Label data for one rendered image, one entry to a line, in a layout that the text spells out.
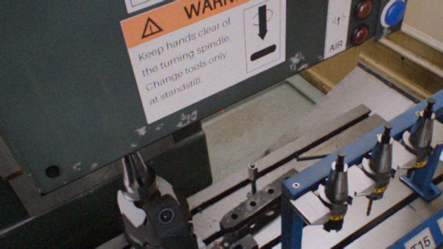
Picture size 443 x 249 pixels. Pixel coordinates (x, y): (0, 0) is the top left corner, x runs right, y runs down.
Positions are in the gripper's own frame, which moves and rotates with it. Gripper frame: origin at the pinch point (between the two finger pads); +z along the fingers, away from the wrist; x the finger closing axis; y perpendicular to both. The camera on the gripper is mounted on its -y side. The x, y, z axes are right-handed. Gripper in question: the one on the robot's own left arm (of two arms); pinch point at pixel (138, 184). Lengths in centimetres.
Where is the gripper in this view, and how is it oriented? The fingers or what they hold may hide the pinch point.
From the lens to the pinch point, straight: 79.0
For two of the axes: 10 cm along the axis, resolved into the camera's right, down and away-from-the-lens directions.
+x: 8.4, -4.2, 3.4
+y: 0.8, 7.2, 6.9
